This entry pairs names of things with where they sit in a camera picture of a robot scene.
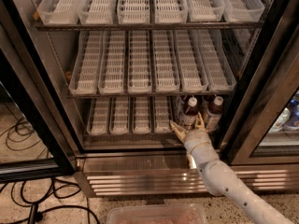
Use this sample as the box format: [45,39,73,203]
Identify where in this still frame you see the brown drink bottle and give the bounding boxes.
[202,95,223,133]
[178,96,198,130]

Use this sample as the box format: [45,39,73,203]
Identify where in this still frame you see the right glass fridge door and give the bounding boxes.
[217,0,299,166]

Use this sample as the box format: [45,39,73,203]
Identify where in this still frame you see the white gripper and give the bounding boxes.
[170,112,219,165]

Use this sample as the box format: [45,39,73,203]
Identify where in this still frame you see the clear plastic food container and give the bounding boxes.
[106,203,208,224]

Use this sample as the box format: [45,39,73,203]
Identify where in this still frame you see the shelf tray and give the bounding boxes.
[98,31,126,94]
[152,30,180,92]
[78,0,116,25]
[117,0,150,24]
[128,31,152,93]
[154,0,188,23]
[197,30,236,91]
[37,0,80,25]
[153,96,172,133]
[133,97,150,134]
[187,0,225,22]
[69,31,103,95]
[87,97,109,135]
[223,0,264,22]
[174,30,208,92]
[109,97,129,134]

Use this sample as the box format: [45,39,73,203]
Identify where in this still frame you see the black floor cables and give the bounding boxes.
[0,103,101,224]

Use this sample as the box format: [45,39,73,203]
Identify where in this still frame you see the blue bottle behind glass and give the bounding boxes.
[284,98,299,131]

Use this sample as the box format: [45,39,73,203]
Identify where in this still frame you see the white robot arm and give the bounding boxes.
[170,113,294,224]

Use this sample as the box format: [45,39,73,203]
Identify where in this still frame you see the white bottle behind glass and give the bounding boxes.
[269,107,291,133]

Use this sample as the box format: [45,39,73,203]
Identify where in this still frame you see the left open fridge door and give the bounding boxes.
[0,0,77,183]

